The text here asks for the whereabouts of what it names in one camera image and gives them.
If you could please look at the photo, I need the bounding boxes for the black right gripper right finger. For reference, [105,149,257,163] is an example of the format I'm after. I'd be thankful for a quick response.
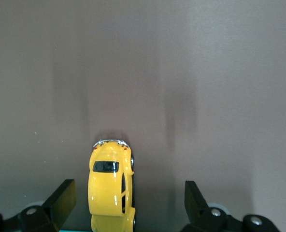
[181,180,281,232]

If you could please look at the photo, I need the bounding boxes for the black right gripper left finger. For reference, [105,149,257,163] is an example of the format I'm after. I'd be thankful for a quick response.
[2,179,76,232]

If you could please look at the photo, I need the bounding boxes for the yellow beetle toy car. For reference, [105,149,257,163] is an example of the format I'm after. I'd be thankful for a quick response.
[88,139,136,232]

